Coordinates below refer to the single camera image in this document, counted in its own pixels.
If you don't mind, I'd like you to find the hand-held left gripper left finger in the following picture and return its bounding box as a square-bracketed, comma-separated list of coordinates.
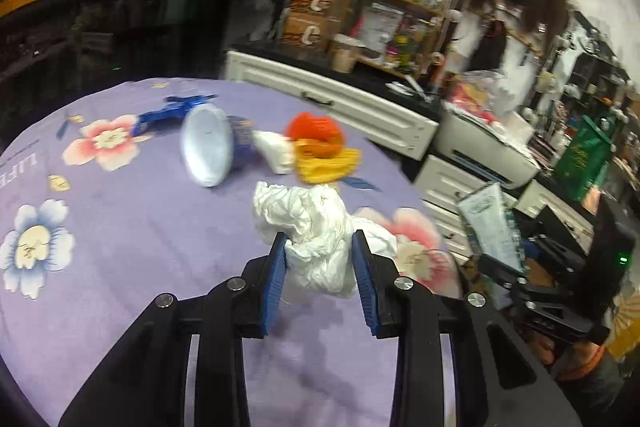
[59, 232, 288, 427]

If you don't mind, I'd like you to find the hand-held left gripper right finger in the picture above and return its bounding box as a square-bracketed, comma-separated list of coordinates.
[351, 229, 583, 427]

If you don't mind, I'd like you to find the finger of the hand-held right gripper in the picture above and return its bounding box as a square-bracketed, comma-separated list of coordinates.
[515, 207, 596, 270]
[477, 254, 611, 350]

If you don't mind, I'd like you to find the white green tube packet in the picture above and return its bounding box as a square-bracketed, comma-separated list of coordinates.
[456, 182, 523, 278]

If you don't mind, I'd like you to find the large white paper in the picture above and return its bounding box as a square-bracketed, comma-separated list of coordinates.
[251, 181, 398, 299]

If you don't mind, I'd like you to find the white paper cup blue print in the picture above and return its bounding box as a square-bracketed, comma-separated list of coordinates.
[180, 104, 258, 188]

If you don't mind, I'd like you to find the person's right forearm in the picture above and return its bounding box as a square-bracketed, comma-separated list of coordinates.
[540, 337, 631, 413]

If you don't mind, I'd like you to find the white narrow desk drawer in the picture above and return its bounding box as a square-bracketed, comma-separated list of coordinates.
[515, 179, 596, 253]

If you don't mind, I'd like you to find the green tote bag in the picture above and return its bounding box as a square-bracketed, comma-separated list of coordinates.
[552, 114, 623, 202]

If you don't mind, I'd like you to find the white three-drawer cabinet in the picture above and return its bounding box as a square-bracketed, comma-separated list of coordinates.
[412, 154, 518, 258]

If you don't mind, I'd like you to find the white printer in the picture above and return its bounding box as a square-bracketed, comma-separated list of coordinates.
[435, 104, 541, 190]

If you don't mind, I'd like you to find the purple floral tablecloth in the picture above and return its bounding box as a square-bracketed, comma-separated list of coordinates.
[0, 77, 463, 427]

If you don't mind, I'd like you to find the orange yellow wrapper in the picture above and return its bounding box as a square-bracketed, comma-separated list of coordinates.
[285, 112, 362, 185]

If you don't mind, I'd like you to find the plastic bag with red packs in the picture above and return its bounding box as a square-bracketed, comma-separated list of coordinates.
[447, 69, 521, 118]

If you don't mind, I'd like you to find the white wide desk drawer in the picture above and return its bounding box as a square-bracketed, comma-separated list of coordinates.
[223, 49, 441, 160]

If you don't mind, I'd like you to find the blue crumpled wrapper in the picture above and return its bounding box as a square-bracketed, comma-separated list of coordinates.
[136, 94, 218, 138]

